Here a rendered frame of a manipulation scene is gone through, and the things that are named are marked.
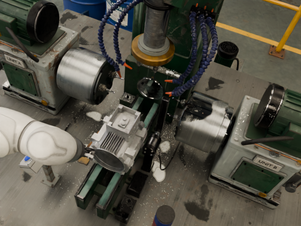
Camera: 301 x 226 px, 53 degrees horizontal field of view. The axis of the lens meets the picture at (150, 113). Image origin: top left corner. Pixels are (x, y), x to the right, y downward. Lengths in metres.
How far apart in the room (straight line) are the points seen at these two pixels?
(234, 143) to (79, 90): 0.73
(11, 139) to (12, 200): 0.65
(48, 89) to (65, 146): 0.75
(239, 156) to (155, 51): 0.55
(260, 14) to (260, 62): 0.95
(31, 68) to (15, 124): 0.66
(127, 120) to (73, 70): 0.37
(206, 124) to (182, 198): 0.39
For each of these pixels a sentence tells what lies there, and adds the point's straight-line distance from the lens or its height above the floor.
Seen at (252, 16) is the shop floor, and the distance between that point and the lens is 4.22.
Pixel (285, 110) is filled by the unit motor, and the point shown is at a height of 1.34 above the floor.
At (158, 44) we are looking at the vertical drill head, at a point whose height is 1.38.
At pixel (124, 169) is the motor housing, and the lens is 1.27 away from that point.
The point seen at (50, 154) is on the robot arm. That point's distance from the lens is 0.81.
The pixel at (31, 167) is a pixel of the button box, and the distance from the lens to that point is 1.24.
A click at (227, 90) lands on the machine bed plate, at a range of 1.93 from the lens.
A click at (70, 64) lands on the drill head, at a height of 1.15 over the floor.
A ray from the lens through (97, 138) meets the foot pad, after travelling 1.26.
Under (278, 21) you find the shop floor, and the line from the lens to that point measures 4.31.
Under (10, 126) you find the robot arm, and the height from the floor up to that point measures 1.44.
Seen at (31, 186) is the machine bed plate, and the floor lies 0.80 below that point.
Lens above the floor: 2.14
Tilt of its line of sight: 52 degrees down
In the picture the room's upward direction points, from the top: 10 degrees clockwise
